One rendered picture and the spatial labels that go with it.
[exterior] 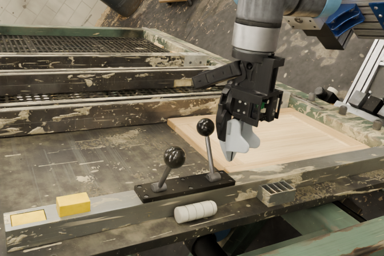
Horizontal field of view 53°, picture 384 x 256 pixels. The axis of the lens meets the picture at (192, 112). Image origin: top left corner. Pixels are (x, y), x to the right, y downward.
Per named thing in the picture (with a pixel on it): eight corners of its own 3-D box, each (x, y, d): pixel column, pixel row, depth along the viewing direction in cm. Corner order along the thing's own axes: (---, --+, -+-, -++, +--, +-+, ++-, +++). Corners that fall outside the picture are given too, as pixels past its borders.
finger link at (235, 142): (240, 175, 67) (248, 127, 64) (214, 163, 71) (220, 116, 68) (250, 170, 69) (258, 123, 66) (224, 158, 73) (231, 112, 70)
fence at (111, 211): (395, 166, 104) (399, 152, 102) (6, 253, 59) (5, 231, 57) (379, 158, 108) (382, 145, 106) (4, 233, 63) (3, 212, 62)
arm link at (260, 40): (225, 21, 62) (252, 20, 68) (222, 49, 64) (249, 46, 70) (264, 29, 58) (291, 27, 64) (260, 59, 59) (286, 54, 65)
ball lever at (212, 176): (227, 182, 76) (216, 115, 78) (210, 185, 74) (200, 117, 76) (217, 182, 80) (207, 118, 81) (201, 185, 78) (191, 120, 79)
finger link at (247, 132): (250, 170, 69) (258, 123, 66) (224, 158, 73) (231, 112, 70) (259, 165, 72) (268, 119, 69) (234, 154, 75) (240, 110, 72)
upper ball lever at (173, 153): (169, 198, 72) (192, 158, 63) (150, 202, 70) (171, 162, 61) (163, 180, 74) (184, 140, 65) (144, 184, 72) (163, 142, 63)
